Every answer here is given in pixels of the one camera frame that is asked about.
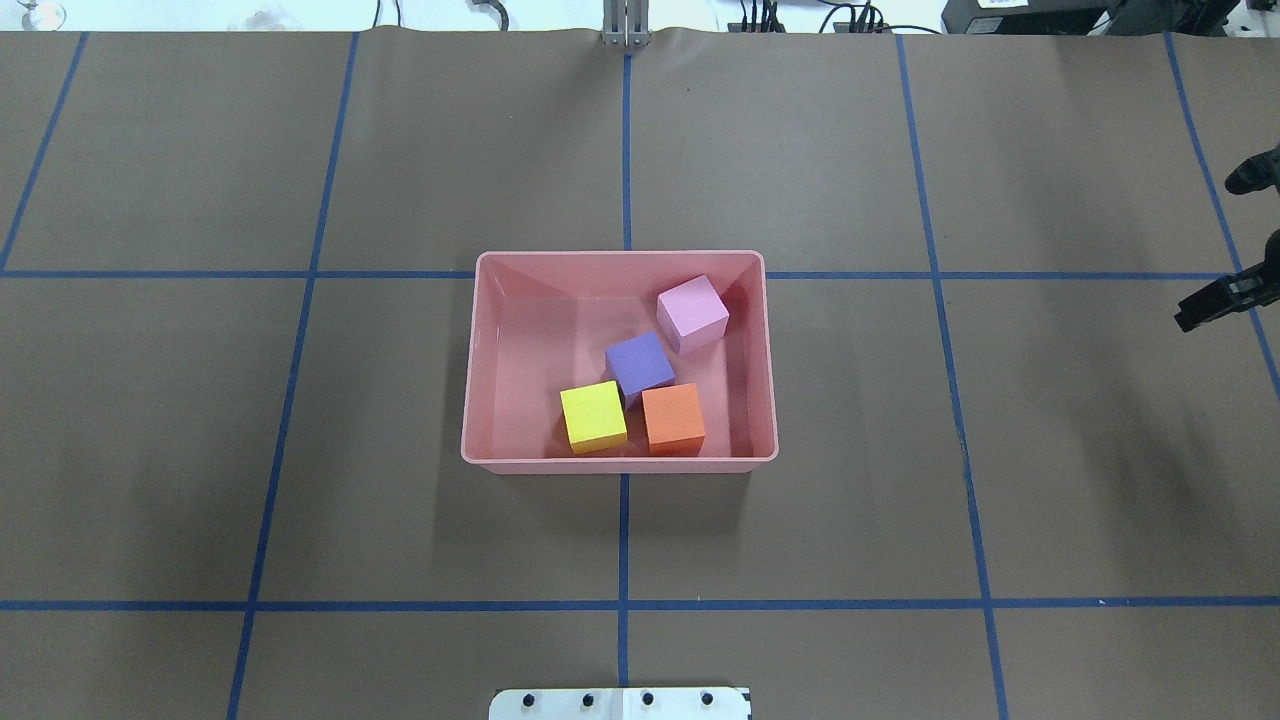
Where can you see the light pink foam block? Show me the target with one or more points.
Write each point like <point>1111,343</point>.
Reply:
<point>692,315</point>

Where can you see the pink plastic bin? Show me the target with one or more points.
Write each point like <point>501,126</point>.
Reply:
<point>541,323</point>

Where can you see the orange foam block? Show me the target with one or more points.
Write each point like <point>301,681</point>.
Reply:
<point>674,421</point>

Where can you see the purple foam block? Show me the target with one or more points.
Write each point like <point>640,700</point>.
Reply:
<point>637,365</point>

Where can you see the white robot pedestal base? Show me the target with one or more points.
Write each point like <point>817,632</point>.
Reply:
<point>663,702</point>

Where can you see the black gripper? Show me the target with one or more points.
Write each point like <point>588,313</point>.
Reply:
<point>1222,298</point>

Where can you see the yellow foam block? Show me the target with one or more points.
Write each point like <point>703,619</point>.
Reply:
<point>594,417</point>

